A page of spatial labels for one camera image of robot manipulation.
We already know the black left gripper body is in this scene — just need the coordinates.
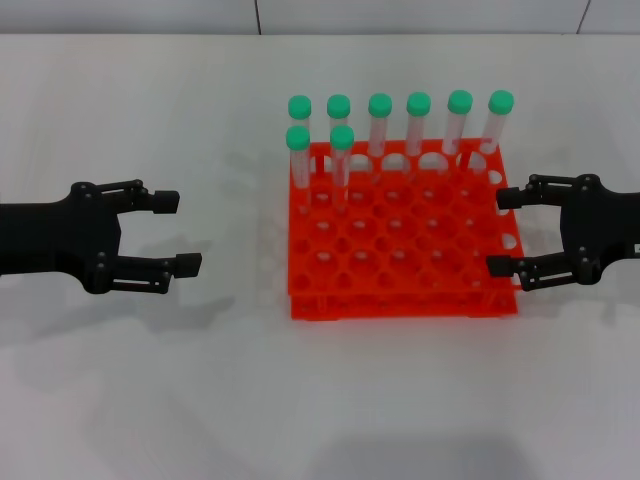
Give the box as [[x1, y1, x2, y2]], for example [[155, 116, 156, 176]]
[[0, 183, 121, 295]]

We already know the green capped test tube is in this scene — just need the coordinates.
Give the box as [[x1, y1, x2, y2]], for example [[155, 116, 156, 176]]
[[287, 94, 313, 130], [368, 92, 394, 169], [330, 125, 356, 214], [447, 89, 474, 164], [326, 94, 352, 129], [406, 91, 432, 169], [285, 125, 311, 216], [487, 89, 515, 154]]

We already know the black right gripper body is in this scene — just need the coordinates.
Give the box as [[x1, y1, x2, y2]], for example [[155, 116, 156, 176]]
[[559, 173, 640, 284]]

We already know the orange test tube rack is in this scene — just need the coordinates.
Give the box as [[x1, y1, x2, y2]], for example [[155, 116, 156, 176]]
[[288, 139, 522, 321]]

